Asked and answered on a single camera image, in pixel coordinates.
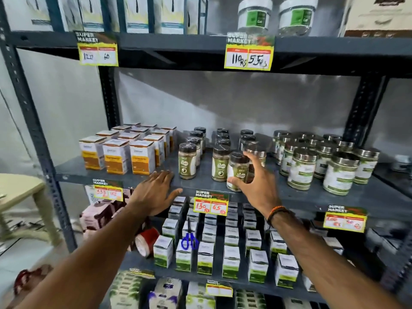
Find person's left hand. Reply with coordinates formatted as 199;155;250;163
127;170;183;217

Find group of silver lidded jars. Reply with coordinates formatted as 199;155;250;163
272;130;380;196

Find pink boxes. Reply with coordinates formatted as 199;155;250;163
79;188;148;242

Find stack of green white packets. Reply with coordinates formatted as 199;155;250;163
109;270;152;309

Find brown lid spice jar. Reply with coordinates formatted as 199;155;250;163
226;151;251;192

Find red tape roll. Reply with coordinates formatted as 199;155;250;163
135;227;161;258

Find group of brown lidded jars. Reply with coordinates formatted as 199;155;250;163
178;127;268;184

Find dark grey metal shelf rack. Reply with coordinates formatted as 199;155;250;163
0;0;412;309

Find purple white packets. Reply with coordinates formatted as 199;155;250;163
148;277;183;309

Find person's left forearm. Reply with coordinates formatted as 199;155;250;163
14;205;152;309

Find person's right hand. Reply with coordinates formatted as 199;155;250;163
227;151;282;219

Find light green white box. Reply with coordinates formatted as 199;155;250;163
185;281;216;309

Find yellow price tag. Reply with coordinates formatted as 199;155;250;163
224;32;275;72
206;279;234;298
193;190;230;217
129;268;156;280
74;31;119;67
92;179;124;202
323;204;368;233

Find white lid clear jar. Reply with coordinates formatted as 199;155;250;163
237;0;273;34
278;0;319;37

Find blue handled scissors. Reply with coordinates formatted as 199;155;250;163
180;219;200;251

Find row of tall white boxes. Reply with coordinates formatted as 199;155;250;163
25;0;208;35

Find orange black wristband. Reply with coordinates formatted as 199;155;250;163
266;205;292;226

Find brown cardboard box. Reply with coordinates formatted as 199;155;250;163
338;0;412;38

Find group of orange white boxes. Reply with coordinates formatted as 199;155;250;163
79;123;178;176

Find person's right forearm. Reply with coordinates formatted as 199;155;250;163
270;212;404;309

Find beige plastic stool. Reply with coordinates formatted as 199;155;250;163
0;173;62;247

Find dark green packets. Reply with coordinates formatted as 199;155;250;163
235;288;267;309

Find red bag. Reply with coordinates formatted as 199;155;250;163
12;264;54;297

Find group of green white boxes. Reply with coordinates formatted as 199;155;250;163
153;196;345;292

